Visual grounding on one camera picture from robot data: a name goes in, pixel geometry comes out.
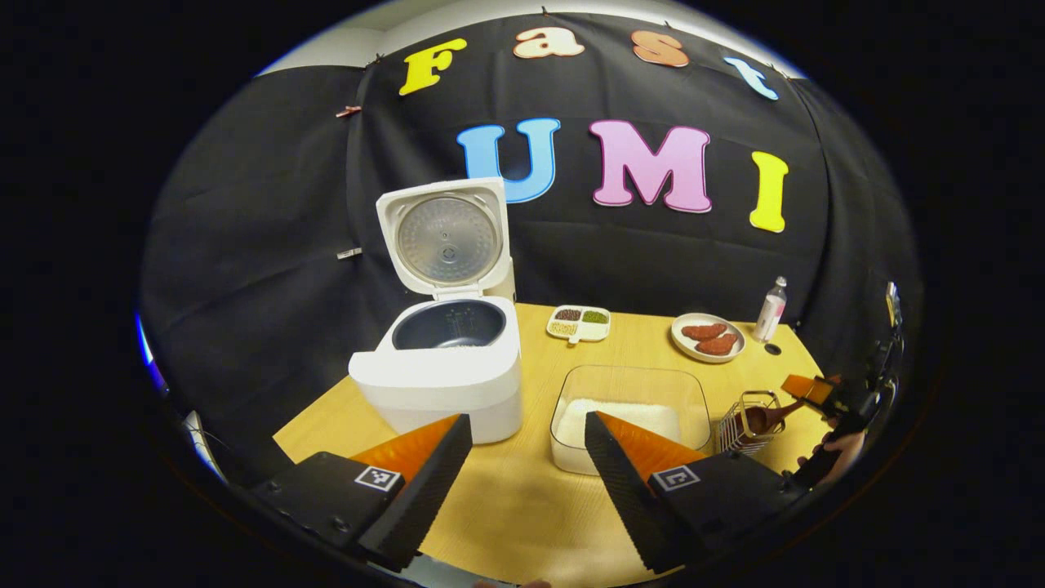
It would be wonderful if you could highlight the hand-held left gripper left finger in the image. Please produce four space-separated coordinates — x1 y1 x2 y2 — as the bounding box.
249 414 474 572

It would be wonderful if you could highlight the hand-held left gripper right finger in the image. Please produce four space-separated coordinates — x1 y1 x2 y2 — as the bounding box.
584 411 809 574

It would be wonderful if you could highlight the wire chopstick holder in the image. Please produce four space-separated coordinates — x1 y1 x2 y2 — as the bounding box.
717 390 786 456

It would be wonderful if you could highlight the white rice cooker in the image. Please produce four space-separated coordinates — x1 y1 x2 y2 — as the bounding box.
349 177 523 446

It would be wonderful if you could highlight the clear plastic rice container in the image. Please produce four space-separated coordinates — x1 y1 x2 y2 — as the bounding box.
549 365 712 476

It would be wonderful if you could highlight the small clear bottle pink label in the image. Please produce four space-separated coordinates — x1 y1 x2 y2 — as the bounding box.
753 276 789 342

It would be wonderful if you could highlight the white round plate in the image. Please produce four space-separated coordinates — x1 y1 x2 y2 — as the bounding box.
671 313 746 363

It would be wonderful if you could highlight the white divided bean dish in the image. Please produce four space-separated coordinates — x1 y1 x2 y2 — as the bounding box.
545 305 611 345

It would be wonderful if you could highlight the black backdrop cloth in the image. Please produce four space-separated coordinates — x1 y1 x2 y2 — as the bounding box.
139 12 923 491

